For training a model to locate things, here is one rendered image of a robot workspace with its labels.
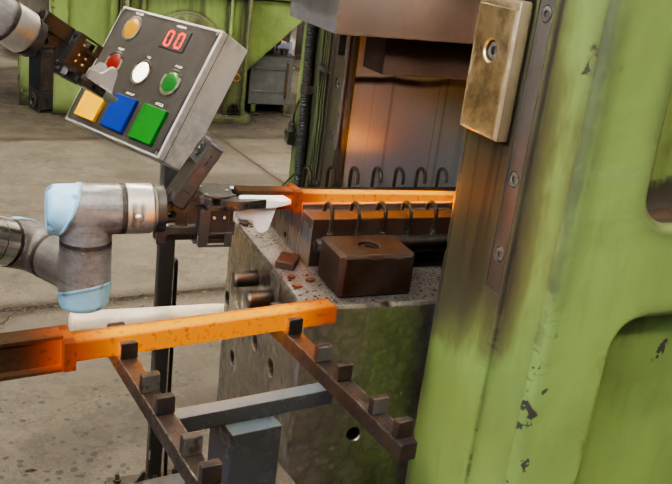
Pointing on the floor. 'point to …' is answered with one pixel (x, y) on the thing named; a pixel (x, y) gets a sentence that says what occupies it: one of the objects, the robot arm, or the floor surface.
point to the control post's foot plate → (134, 477)
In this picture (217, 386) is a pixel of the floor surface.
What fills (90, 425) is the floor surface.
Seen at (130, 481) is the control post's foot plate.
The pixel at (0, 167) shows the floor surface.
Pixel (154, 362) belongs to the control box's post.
